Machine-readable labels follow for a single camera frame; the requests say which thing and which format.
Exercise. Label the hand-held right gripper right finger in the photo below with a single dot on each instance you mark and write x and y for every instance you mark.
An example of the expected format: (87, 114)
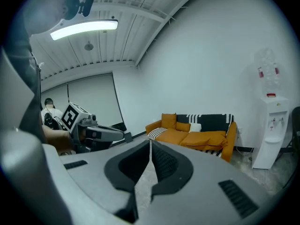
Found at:
(173, 170)

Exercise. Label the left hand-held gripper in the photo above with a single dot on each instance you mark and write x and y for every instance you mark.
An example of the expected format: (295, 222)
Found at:
(70, 116)

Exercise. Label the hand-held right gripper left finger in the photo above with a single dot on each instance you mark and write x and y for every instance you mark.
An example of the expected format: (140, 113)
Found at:
(112, 172)

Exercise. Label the person's left forearm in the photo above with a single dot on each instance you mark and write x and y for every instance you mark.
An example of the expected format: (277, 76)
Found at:
(56, 137)

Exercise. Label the white roller blind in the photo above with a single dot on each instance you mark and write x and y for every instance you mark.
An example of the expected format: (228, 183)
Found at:
(93, 97)
(58, 95)

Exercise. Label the dark grey box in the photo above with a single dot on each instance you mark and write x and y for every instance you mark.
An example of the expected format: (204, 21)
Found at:
(128, 137)

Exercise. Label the small orange pillow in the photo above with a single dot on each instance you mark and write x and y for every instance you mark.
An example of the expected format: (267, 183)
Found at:
(182, 126)

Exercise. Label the small white pillow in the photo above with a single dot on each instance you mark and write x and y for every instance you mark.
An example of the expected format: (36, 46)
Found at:
(195, 127)

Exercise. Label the black white patterned throw blanket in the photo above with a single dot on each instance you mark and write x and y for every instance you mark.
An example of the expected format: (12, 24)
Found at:
(211, 122)

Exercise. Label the orange sofa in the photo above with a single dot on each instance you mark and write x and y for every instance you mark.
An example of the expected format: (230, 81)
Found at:
(230, 137)

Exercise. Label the round ceiling sensor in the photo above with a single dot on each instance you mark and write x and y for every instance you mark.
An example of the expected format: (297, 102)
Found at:
(88, 46)

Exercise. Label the person in grey clothing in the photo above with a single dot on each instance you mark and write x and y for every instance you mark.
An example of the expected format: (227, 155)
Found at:
(23, 46)

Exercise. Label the long ceiling light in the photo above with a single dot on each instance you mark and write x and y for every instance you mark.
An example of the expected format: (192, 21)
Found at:
(84, 28)

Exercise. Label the person's head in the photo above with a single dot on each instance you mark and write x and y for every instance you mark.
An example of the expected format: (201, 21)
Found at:
(47, 8)

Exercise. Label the black chair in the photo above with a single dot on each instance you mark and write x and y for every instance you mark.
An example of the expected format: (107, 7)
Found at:
(295, 125)

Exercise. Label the clear water bottle red label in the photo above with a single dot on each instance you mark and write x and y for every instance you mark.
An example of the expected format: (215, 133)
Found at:
(268, 74)

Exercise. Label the black head-mounted camera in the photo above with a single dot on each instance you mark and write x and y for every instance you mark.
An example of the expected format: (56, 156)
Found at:
(86, 5)

